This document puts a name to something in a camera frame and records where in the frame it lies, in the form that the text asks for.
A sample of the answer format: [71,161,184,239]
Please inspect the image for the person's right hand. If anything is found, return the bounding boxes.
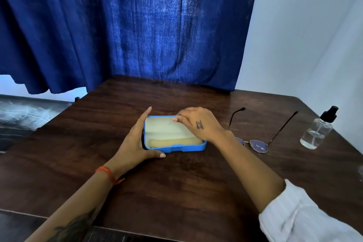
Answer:
[172,107,228,143]

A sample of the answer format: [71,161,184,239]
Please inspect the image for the person's left hand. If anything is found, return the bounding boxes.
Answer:
[108,106,166,178]

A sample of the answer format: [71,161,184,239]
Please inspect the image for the blue glasses case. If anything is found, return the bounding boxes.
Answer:
[143,115,207,153]

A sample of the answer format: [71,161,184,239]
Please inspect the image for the person's right forearm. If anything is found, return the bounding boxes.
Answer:
[213,130,286,213]

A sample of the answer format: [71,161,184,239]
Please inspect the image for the person's left forearm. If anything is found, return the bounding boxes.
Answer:
[25,162,125,242]

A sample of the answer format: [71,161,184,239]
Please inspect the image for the beige cleaning cloth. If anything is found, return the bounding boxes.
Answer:
[149,137,204,149]

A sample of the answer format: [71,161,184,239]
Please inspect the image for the orange thread wristband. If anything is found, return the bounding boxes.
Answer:
[95,166,125,185]

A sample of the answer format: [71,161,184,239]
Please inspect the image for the dark blue curtain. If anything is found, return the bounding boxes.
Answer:
[0,0,263,95]

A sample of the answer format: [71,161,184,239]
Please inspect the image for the clear spray bottle black pump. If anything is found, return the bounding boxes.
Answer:
[300,106,339,150]

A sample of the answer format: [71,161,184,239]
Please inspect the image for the white shirt sleeve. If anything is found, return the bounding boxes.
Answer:
[258,179,363,242]

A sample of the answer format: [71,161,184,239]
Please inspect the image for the round wire-frame eyeglasses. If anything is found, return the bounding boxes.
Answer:
[228,107,299,154]

